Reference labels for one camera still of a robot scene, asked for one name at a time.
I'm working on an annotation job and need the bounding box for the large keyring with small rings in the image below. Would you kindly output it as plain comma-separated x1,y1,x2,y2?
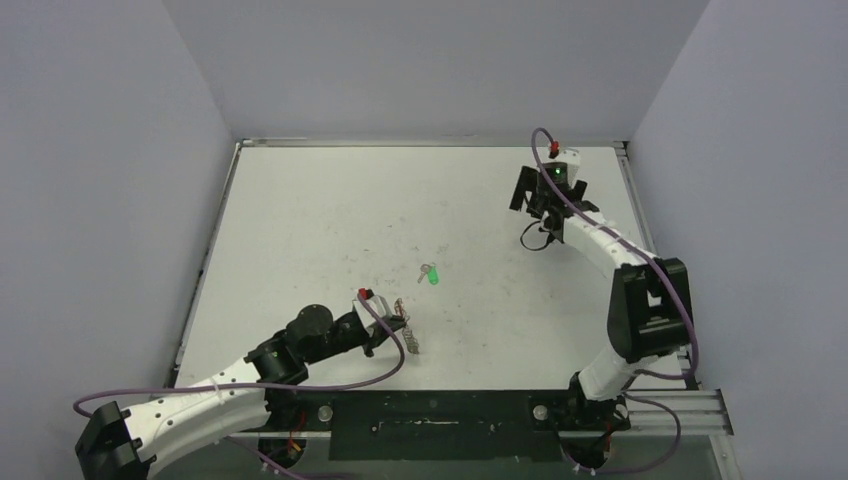
394,298,420,355

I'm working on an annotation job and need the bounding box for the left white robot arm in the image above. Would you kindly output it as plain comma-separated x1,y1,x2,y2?
74,296,407,479

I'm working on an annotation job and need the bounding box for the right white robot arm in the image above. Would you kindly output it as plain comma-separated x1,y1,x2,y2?
509,161,694,429

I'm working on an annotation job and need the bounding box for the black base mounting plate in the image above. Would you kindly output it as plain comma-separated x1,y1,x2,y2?
241,390,631,467

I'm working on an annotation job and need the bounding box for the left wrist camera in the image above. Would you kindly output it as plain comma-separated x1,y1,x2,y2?
353,294,394,329

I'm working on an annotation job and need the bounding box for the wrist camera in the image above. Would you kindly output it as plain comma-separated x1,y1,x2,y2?
353,294,394,329
548,148,582,186

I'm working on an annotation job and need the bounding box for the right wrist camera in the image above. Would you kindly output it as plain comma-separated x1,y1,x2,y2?
548,148,582,186

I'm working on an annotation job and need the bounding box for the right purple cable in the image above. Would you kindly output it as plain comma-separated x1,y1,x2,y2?
531,127,700,476

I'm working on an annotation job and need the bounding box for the purple cable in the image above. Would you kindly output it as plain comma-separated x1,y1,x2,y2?
531,127,700,476
72,294,407,480

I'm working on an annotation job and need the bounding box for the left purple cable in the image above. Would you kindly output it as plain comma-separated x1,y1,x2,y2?
72,294,407,480

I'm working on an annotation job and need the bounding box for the aluminium frame rail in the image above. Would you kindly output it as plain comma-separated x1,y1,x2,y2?
625,390,734,437

